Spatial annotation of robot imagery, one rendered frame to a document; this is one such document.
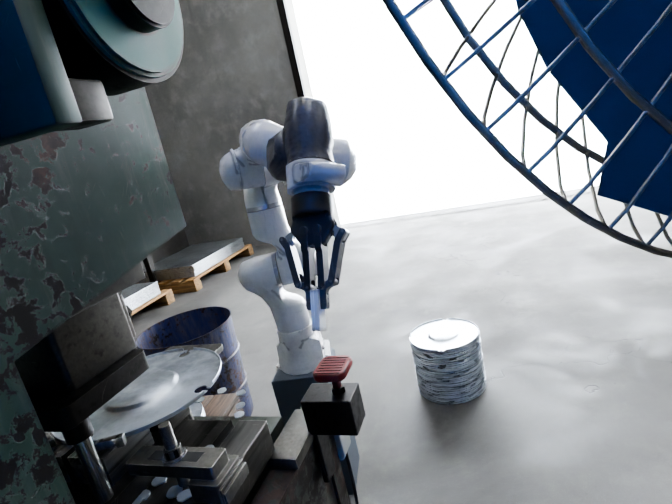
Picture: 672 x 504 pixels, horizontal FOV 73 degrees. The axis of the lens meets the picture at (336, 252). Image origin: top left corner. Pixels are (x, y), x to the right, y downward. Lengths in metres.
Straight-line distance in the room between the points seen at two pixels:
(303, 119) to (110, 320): 0.45
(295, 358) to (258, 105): 4.42
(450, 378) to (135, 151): 1.55
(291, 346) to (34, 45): 1.15
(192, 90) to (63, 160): 5.48
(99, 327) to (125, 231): 0.18
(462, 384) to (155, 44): 1.69
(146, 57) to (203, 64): 5.41
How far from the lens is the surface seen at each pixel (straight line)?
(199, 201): 6.19
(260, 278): 1.38
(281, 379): 1.49
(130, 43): 0.54
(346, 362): 0.82
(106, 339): 0.76
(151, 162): 0.69
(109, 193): 0.62
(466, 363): 1.94
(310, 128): 0.82
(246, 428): 0.84
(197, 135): 6.05
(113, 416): 0.87
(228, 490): 0.70
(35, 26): 0.48
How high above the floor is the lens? 1.14
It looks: 14 degrees down
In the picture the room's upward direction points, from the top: 13 degrees counter-clockwise
